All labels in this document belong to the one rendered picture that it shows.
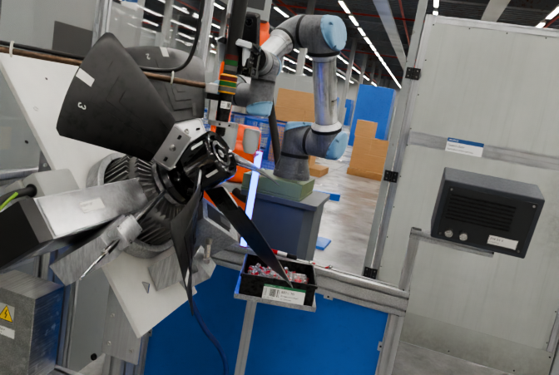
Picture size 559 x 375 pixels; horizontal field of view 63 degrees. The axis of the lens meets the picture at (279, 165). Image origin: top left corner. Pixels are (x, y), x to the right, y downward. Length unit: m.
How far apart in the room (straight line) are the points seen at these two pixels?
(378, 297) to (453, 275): 1.54
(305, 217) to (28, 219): 1.15
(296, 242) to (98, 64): 1.10
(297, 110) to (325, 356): 7.79
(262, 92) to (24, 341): 0.87
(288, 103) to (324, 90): 7.59
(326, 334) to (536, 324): 1.79
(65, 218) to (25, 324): 0.43
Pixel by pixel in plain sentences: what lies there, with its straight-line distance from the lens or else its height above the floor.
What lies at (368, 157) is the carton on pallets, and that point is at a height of 0.44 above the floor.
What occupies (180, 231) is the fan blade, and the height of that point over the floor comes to 1.12.
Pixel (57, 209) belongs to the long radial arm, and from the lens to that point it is 0.85.
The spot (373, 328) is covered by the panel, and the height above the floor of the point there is 0.71.
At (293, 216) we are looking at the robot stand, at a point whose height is 0.94.
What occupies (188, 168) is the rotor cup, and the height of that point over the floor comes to 1.18.
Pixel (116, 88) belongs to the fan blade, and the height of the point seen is 1.33.
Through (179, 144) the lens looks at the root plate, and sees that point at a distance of 1.03.
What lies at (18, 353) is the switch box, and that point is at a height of 0.70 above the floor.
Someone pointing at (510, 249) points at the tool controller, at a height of 1.06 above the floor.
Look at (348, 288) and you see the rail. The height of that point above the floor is 0.82.
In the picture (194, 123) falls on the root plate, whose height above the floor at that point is 1.27.
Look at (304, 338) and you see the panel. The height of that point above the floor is 0.61.
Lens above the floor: 1.37
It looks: 8 degrees down
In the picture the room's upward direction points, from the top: 10 degrees clockwise
